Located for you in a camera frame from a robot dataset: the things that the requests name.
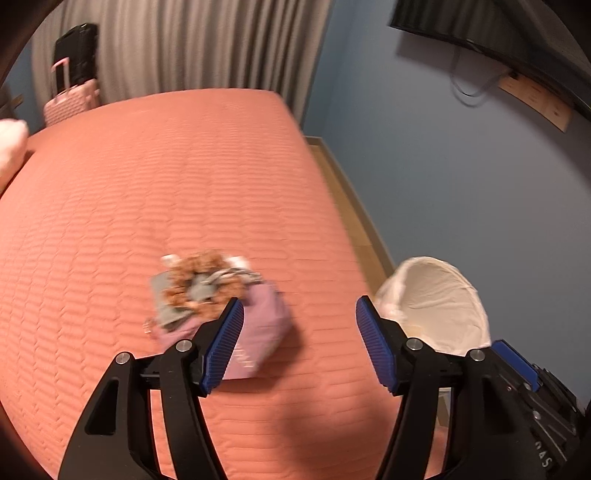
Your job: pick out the pink quilted bed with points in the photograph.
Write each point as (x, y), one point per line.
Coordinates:
(138, 184)

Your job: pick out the purple pouch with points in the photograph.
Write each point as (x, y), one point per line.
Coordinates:
(263, 323)

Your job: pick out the brown scrunchie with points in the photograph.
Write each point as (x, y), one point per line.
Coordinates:
(194, 270)

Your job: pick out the black wall television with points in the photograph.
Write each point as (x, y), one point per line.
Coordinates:
(498, 27)

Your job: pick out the wooden baseboard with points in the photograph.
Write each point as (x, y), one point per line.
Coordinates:
(351, 194)

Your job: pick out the grey curtain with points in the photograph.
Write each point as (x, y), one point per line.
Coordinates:
(194, 46)

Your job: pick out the pink suitcase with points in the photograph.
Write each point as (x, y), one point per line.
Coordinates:
(74, 104)

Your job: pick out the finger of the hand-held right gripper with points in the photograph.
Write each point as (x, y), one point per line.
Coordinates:
(512, 360)

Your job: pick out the wooden wall socket panel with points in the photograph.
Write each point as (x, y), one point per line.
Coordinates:
(535, 99)

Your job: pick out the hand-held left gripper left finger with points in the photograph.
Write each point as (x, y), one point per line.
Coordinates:
(225, 344)

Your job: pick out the grey cloth scrap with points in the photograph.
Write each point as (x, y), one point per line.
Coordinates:
(166, 295)

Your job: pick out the black suitcase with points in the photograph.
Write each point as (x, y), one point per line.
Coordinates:
(81, 53)

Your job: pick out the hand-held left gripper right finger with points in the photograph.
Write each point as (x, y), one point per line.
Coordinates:
(376, 344)

